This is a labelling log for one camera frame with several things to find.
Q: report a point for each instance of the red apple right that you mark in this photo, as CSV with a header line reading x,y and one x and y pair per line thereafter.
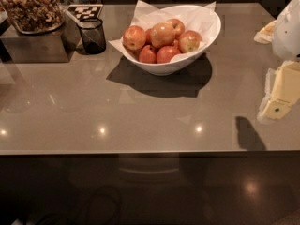
x,y
189,41

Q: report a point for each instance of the metal box stand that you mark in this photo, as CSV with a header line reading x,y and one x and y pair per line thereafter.
x,y
54,47

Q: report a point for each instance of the small red apple middle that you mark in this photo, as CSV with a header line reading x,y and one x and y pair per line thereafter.
x,y
148,36

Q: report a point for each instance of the red apple front left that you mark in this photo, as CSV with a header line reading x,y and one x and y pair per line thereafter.
x,y
148,54

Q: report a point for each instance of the white bowl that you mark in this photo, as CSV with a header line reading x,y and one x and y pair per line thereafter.
x,y
156,69

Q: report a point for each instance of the black mesh cup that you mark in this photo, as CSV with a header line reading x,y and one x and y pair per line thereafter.
x,y
92,34

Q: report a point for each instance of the red apple back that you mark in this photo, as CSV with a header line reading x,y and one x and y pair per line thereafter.
x,y
178,26

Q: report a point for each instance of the red apple top centre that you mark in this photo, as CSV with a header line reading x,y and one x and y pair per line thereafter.
x,y
162,34

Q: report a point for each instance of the white paper liner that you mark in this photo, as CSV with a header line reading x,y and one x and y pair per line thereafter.
x,y
204,20

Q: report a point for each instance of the red apple far left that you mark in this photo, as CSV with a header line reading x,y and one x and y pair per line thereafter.
x,y
134,38

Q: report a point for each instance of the glass jar of granola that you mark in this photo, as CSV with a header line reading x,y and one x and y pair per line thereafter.
x,y
34,16

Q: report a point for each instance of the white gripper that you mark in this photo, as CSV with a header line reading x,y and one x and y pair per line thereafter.
x,y
287,37

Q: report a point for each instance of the black white marker tag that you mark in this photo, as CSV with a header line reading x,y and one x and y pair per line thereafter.
x,y
82,12

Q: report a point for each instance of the red apple front centre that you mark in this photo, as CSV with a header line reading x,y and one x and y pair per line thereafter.
x,y
166,54

